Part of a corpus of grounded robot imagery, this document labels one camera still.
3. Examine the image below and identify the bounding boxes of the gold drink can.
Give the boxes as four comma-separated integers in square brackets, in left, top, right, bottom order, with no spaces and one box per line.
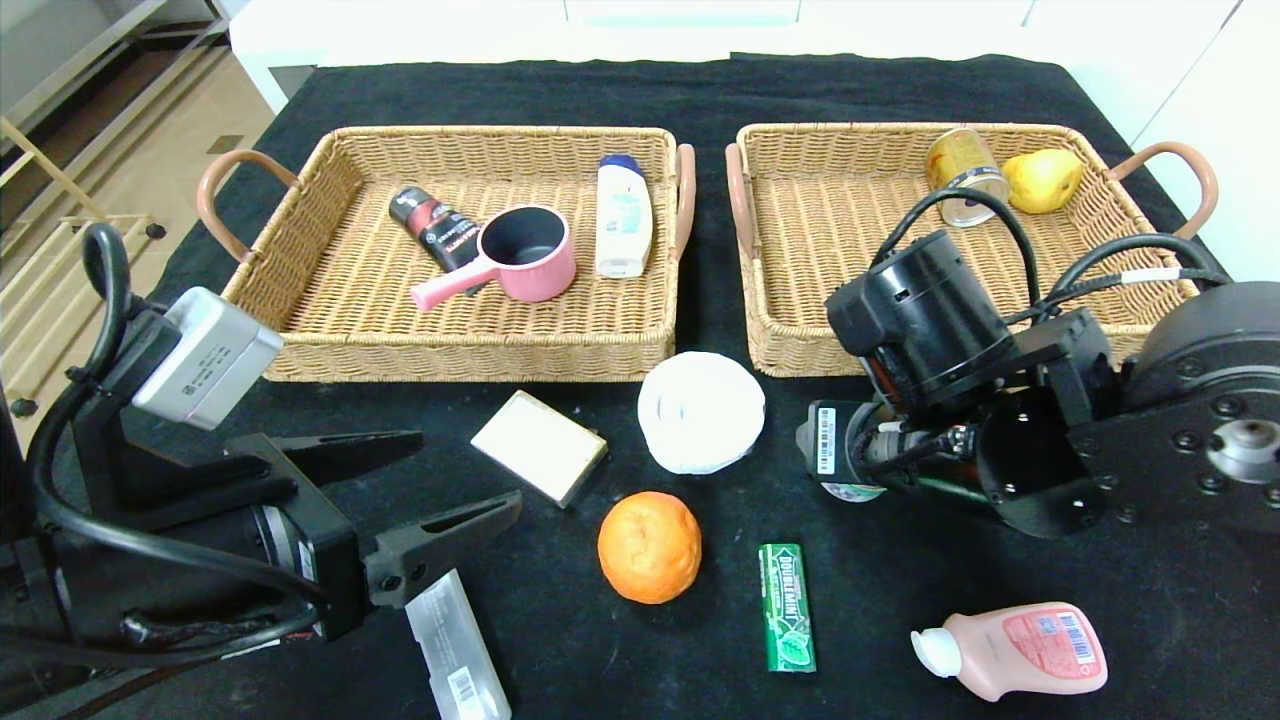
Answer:
[924,127,1011,227]

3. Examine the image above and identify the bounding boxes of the braided cable white tag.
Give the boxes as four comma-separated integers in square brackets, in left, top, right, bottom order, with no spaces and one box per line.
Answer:
[1005,265,1233,326]

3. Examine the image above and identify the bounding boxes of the orange fruit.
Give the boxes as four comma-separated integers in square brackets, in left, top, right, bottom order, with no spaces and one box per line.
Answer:
[598,491,703,605]

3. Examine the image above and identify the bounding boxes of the small pull-tab tin can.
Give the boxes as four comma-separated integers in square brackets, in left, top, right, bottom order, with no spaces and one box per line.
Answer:
[793,425,889,505]

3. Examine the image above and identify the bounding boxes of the translucent white toothbrush case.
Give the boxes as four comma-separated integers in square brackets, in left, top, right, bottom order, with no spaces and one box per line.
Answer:
[405,568,513,720]

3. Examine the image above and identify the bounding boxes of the pink saucepan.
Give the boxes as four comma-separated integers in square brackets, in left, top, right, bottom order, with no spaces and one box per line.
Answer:
[410,205,579,312]

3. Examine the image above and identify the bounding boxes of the white plastic bowl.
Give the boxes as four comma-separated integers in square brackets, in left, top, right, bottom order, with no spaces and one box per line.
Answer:
[637,351,767,476]

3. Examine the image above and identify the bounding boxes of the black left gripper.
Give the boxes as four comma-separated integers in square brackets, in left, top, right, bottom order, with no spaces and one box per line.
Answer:
[53,429,524,656]

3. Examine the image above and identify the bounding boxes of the cream rectangular box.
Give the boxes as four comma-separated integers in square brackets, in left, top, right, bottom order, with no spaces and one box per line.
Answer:
[471,390,609,509]

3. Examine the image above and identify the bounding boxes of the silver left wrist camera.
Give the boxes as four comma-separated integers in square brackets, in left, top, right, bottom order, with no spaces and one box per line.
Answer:
[130,287,284,432]

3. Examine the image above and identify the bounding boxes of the pink bottle white cap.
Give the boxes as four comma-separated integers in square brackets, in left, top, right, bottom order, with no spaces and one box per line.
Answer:
[910,602,1109,703]

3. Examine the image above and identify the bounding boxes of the green chewing gum pack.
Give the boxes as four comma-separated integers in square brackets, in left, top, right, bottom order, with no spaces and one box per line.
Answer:
[757,543,817,674]

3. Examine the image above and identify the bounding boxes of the white bottle blue cap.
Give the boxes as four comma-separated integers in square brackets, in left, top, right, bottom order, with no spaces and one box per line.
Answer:
[595,155,655,280]

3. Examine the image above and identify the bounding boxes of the black tablecloth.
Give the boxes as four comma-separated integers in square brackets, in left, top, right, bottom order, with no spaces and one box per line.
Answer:
[0,52,1280,720]

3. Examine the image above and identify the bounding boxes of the wicker basket brown handles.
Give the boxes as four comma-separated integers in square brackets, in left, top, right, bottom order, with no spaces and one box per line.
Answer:
[197,126,698,384]
[724,122,1221,379]

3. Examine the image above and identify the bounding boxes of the black left camera bracket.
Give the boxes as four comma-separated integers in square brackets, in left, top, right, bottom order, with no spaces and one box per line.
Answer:
[70,320,301,516]

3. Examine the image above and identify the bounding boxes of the wooden rack on wheels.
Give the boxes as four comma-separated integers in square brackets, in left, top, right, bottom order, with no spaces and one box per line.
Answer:
[0,115,169,421]

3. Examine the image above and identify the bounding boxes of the black red tube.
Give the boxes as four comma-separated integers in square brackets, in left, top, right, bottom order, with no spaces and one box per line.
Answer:
[389,187,485,298]

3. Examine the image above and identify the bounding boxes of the grey shelf unit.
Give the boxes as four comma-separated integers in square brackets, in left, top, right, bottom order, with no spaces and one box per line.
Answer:
[0,0,236,151]

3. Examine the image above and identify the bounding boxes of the yellow pear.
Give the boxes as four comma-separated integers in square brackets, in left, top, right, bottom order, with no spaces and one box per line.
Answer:
[1002,148,1085,215]

